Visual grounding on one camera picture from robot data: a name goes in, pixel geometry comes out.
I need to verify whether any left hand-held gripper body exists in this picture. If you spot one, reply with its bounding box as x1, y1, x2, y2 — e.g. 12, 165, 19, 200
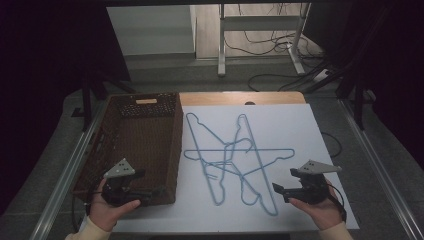
101, 158, 144, 207

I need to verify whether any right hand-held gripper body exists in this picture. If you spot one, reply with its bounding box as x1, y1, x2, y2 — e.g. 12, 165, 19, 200
293, 159, 343, 205

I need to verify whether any brown woven basket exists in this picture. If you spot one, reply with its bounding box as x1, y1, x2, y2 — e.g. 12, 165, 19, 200
73, 92, 184, 207

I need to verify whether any person's right hand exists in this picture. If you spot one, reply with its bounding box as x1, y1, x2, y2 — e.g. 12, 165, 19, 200
288, 184, 344, 231

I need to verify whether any person's left hand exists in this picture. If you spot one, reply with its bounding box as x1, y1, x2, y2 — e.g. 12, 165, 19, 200
89, 179, 142, 233

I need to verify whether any black metal stand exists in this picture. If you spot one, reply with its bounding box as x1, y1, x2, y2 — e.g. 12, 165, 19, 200
70, 69, 138, 132
301, 3, 394, 131

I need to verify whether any white power strip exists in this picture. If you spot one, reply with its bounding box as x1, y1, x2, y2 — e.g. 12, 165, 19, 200
313, 68, 334, 83

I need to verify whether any wooden table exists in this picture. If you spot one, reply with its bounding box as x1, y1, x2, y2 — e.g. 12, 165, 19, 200
179, 91, 307, 107

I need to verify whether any white cabinet panel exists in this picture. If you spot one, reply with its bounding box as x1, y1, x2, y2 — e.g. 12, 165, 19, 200
106, 4, 198, 57

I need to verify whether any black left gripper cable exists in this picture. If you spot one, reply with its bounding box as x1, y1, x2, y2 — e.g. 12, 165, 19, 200
71, 188, 104, 231

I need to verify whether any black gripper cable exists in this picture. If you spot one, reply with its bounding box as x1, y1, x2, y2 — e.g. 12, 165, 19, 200
328, 183, 348, 224
71, 188, 104, 231

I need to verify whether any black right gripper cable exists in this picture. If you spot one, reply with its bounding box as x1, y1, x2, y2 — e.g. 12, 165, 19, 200
328, 183, 348, 224

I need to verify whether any thin black cable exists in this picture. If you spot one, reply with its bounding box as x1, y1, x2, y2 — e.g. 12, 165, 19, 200
320, 131, 343, 159

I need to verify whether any aluminium frame rail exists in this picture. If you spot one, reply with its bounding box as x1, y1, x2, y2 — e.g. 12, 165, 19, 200
31, 99, 113, 240
338, 98, 424, 240

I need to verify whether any black floor cable loop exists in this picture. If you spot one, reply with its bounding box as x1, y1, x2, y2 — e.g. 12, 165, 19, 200
247, 72, 323, 93

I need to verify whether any tangle of black floor cables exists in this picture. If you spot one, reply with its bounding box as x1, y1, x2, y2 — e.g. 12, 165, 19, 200
223, 3, 326, 59

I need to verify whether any white metal desk frame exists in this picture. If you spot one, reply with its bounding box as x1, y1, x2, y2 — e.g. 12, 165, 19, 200
217, 3, 312, 78

